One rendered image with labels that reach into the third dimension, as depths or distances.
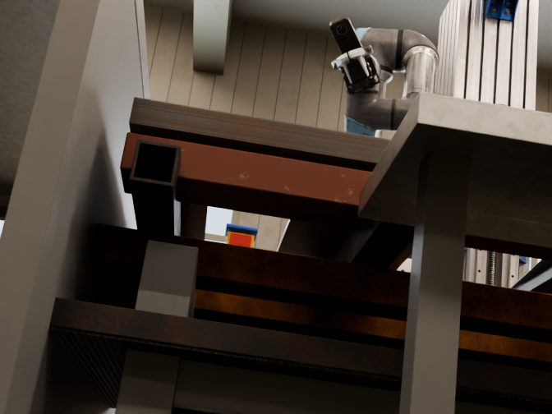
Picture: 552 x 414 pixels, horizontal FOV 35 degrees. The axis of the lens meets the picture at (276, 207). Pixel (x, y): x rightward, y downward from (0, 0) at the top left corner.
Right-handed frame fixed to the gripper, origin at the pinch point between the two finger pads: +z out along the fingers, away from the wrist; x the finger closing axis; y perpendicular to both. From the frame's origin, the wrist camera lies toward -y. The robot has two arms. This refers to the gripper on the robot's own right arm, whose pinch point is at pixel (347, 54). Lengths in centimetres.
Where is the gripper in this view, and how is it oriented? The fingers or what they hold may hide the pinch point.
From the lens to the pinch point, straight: 177.6
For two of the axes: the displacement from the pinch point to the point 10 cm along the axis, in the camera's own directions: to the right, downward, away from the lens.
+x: -9.0, 3.8, 2.1
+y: 3.9, 9.2, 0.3
